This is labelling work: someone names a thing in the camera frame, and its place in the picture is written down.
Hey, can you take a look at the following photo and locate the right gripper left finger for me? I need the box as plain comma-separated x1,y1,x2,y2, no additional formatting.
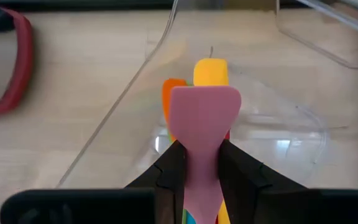
125,139,188,224

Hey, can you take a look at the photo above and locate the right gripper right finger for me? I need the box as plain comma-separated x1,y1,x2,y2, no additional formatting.
218,139,308,224

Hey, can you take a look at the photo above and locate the blue silicone spatula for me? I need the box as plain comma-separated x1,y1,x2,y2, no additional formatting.
185,210,198,224

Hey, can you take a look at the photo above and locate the pink silicone spatula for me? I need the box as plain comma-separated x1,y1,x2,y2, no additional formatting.
168,85,242,224

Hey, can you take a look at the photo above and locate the orange silicone spatula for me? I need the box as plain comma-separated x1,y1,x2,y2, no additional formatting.
161,78,189,143

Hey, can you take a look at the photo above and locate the yellow silicone spatula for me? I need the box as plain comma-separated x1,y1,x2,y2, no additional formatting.
192,58,231,224

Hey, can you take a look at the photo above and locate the clear plastic bin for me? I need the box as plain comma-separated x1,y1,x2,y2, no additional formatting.
55,0,358,190

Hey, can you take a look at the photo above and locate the red steel box grater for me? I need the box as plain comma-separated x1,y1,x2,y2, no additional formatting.
0,6,34,121

